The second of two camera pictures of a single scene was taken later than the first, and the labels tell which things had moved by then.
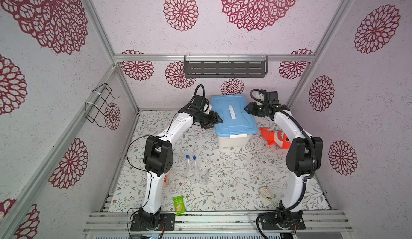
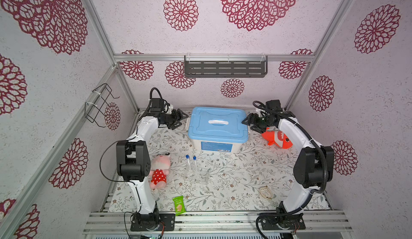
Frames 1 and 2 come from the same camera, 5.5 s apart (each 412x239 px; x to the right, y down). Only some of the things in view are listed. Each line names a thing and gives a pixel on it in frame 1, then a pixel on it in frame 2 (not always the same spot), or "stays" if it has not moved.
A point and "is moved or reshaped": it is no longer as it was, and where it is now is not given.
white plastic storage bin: [226, 142] is moved or reshaped
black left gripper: [214, 116] -> [173, 125]
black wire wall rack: [94, 107] stays
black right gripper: [251, 106] -> [255, 117]
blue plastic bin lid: [236, 120] is moved or reshaped
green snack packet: [179, 205] stays
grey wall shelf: [225, 66] stays
